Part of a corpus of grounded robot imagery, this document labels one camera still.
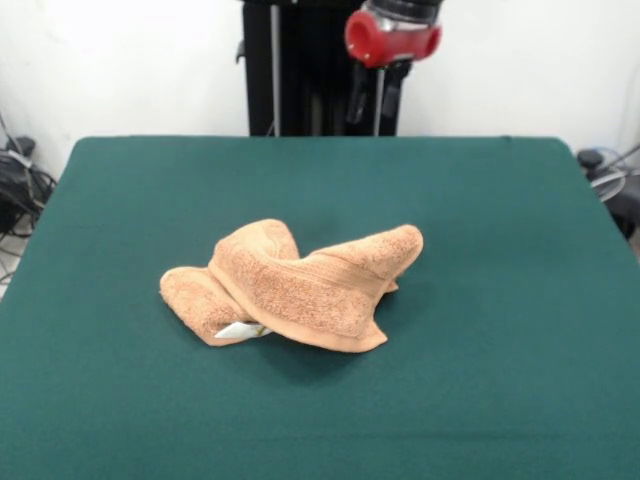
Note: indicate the dark green table cloth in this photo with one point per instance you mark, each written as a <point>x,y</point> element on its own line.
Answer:
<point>200,400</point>

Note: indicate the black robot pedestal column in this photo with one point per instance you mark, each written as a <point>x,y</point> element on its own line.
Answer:
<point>300,75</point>

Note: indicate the black equipment stand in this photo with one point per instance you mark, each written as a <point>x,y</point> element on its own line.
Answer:
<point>629,210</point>

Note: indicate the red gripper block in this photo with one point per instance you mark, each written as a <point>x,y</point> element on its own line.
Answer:
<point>395,42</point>

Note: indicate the grey pedestal leg foot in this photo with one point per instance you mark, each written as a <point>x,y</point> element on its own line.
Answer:
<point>21,146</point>
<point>591,159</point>

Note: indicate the tan terry towel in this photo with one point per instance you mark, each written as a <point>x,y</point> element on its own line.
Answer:
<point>300,290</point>

